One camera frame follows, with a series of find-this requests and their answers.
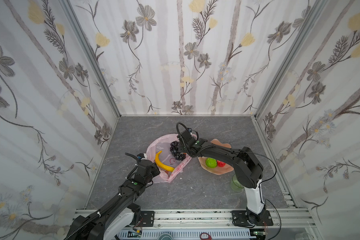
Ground green fake fruit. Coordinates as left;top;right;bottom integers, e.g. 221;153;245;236
205;158;218;169

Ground aluminium frame rail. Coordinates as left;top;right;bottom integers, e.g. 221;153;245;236
74;209;321;240

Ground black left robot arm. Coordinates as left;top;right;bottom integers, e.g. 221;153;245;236
65;153;160;240

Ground peach scalloped plate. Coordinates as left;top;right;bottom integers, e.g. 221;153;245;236
198;139;234;175

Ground pink plastic bag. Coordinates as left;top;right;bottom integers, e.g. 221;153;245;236
145;134;192;184

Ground yellow fake banana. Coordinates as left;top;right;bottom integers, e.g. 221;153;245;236
155;151;175;172

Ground green translucent plastic cup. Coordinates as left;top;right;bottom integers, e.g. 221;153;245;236
230;174;244;193

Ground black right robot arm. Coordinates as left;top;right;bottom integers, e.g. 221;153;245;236
176;122;267;228

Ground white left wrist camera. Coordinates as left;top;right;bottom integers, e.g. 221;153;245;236
137;153;147;160

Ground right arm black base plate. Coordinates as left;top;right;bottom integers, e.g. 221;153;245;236
231;210;274;228

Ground red fake apple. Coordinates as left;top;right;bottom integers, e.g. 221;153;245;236
217;161;226;168

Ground dark fake grape bunch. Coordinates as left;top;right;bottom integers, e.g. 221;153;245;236
170;141;186;161

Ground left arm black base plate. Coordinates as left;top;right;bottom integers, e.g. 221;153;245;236
133;211;155;228

